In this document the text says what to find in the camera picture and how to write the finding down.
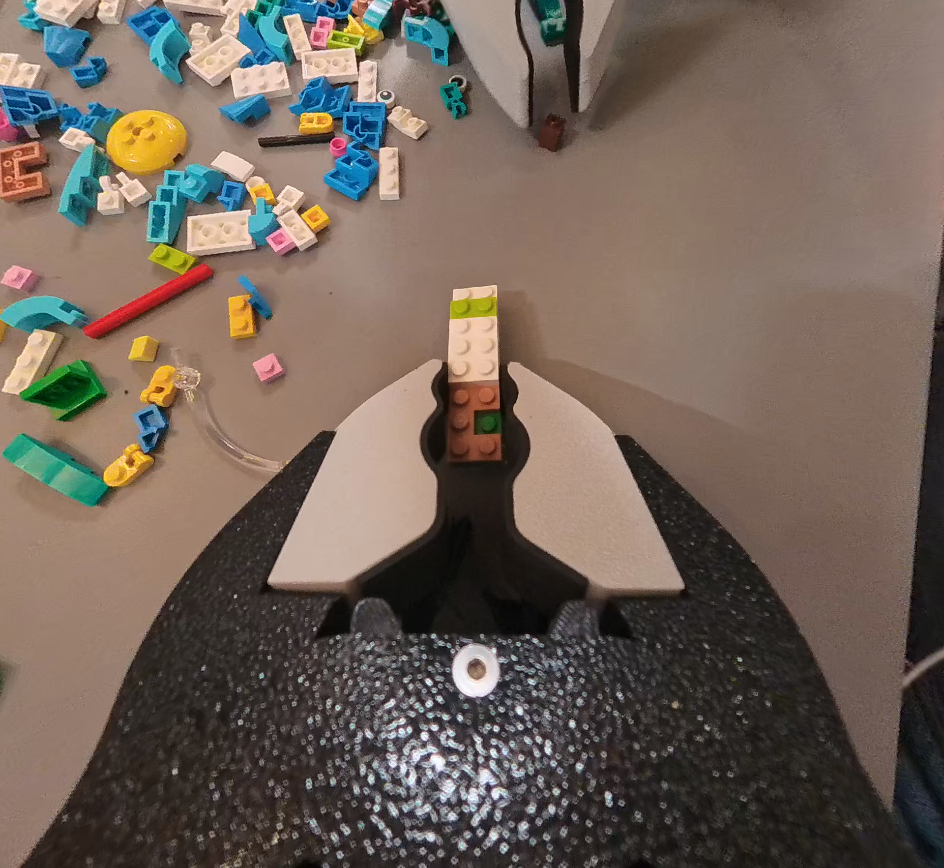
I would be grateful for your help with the brown notched plate brick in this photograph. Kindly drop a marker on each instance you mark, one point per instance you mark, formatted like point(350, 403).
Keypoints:
point(15, 189)

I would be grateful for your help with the teal long slope brick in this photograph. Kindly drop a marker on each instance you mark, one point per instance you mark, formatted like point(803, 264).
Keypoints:
point(51, 469)

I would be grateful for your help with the red rod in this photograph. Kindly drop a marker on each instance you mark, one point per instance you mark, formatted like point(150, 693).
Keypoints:
point(147, 300)

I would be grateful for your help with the yellow round dish brick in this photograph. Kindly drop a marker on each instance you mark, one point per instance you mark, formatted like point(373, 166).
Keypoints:
point(147, 141)

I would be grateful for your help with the small dark brown brick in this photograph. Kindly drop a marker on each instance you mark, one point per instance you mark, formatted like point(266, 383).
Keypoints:
point(551, 134)

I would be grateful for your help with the pile of colourful toy bricks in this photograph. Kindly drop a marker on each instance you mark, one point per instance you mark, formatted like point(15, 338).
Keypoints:
point(221, 230)

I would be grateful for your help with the brown white lime brick assembly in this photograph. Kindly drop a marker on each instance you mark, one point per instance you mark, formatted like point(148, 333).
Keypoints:
point(472, 344)

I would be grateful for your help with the clear curved tube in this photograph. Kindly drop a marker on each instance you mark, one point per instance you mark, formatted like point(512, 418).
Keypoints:
point(221, 442)

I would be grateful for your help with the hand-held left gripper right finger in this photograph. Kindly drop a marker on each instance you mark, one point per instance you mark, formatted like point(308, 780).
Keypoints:
point(590, 506)

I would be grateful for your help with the black thin rod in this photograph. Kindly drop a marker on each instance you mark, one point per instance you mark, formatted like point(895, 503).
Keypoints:
point(295, 140)

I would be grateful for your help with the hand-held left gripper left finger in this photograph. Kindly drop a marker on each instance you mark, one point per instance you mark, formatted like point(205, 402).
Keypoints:
point(361, 506)

